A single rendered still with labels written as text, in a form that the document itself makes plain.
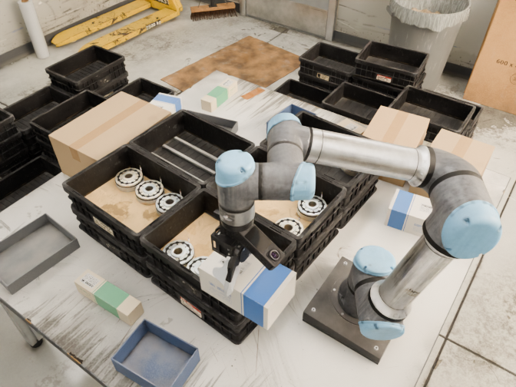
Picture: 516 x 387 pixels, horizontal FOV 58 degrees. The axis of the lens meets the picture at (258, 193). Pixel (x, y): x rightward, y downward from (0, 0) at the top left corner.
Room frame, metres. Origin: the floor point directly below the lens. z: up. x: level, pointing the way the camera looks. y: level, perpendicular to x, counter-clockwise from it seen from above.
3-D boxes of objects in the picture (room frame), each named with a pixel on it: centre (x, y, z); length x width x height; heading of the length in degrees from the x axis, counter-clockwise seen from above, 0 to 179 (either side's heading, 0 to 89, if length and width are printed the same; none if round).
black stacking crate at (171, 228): (0.95, 0.12, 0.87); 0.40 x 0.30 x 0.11; 52
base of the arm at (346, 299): (0.85, -0.33, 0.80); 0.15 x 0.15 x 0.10
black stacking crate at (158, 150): (1.43, 0.25, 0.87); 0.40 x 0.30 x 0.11; 52
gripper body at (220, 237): (0.69, 0.05, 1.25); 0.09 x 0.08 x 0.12; 55
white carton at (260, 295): (0.68, 0.03, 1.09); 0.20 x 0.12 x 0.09; 55
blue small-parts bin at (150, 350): (0.66, 0.30, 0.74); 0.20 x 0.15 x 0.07; 60
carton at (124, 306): (0.87, 0.49, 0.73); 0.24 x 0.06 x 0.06; 57
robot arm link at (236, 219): (0.69, 0.05, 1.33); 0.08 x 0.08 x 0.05
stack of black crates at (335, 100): (2.42, -0.62, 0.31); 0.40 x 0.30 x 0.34; 55
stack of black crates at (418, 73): (2.75, -0.85, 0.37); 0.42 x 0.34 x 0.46; 55
